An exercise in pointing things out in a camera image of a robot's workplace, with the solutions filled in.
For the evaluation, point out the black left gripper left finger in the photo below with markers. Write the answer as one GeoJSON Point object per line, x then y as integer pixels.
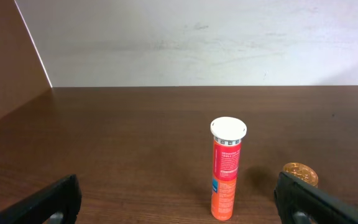
{"type": "Point", "coordinates": [61, 197]}

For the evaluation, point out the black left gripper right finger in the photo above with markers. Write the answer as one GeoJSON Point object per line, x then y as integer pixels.
{"type": "Point", "coordinates": [300, 202]}

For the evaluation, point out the gold lid small jar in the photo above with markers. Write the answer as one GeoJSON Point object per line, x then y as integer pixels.
{"type": "Point", "coordinates": [302, 172]}

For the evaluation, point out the orange tablet tube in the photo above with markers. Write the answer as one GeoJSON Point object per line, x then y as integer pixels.
{"type": "Point", "coordinates": [228, 133]}

